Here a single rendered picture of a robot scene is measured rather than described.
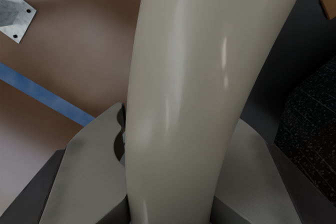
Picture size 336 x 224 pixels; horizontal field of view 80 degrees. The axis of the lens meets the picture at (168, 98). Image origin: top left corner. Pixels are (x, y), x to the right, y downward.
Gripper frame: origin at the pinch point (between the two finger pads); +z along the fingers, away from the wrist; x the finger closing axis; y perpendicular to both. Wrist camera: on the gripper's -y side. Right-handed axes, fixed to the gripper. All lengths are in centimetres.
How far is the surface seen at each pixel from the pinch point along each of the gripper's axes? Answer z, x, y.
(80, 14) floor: 90, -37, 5
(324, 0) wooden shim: 82, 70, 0
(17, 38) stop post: 91, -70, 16
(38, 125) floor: 89, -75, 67
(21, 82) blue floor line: 90, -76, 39
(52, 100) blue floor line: 89, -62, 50
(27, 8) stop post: 91, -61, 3
